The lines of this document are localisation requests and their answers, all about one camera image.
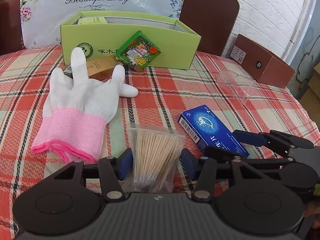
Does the blue medicine box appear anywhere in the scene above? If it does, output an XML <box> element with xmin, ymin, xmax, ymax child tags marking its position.
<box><xmin>178</xmin><ymin>105</ymin><xmax>249</xmax><ymax>157</ymax></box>

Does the bag of toothpicks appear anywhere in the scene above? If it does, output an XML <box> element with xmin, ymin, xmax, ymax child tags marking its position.
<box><xmin>123</xmin><ymin>123</ymin><xmax>185</xmax><ymax>193</ymax></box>

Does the gold blue long box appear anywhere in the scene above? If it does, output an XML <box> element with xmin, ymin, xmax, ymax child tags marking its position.
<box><xmin>63</xmin><ymin>55</ymin><xmax>120</xmax><ymax>81</ymax></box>

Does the yellow green medicine box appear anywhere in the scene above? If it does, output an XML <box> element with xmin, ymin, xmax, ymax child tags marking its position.
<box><xmin>77</xmin><ymin>16</ymin><xmax>107</xmax><ymax>25</ymax></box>

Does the white pink glove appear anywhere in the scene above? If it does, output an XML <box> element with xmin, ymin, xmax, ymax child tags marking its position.
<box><xmin>31</xmin><ymin>47</ymin><xmax>138</xmax><ymax>163</ymax></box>

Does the clear plastic container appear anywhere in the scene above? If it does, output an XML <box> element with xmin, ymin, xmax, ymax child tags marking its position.
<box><xmin>217</xmin><ymin>70</ymin><xmax>256</xmax><ymax>105</ymax></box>

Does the brown cardboard box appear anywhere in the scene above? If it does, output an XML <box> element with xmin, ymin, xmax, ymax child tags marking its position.
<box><xmin>230</xmin><ymin>34</ymin><xmax>295</xmax><ymax>88</ymax></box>

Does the light green cardboard box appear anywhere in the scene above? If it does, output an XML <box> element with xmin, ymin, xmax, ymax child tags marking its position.
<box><xmin>60</xmin><ymin>11</ymin><xmax>201</xmax><ymax>72</ymax></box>

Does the floral plastic pillow bag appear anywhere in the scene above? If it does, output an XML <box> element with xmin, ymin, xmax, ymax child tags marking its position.
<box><xmin>20</xmin><ymin>0</ymin><xmax>184</xmax><ymax>49</ymax></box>

